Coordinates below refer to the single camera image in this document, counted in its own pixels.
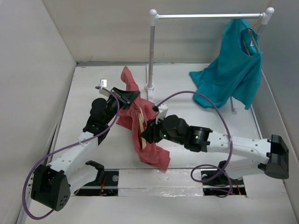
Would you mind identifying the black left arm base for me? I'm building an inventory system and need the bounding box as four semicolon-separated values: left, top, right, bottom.
74;161;119;196

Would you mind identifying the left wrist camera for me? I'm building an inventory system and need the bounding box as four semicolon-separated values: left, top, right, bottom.
95;79;109;95

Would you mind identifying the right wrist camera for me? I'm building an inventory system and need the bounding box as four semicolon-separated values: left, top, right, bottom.
152;103;168;124

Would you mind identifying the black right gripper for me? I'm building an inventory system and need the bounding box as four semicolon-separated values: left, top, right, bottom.
140;113;185;145

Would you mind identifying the teal t shirt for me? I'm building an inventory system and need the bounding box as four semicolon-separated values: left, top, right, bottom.
189;19;263;110

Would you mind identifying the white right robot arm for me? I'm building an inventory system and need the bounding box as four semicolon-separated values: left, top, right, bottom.
141;115;289;183

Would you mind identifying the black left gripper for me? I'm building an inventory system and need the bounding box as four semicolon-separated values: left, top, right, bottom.
103;88;139;125

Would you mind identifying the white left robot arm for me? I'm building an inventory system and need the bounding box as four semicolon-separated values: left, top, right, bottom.
31;87;140;211

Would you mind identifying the light wooden hanger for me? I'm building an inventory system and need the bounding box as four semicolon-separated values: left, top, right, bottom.
137;108;147;150

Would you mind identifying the white metal clothes rack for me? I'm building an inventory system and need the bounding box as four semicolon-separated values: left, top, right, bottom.
145;7;275;102

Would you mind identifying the red t shirt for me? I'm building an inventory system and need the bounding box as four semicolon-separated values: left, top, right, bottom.
115;65;171;172

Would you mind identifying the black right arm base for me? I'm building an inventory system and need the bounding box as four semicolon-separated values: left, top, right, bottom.
200;168;247;196

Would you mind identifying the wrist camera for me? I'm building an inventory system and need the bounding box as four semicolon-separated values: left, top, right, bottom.
95;79;109;95
152;103;168;124

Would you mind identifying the wooden hanger under teal shirt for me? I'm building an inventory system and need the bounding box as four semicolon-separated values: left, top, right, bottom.
241;28;260;56

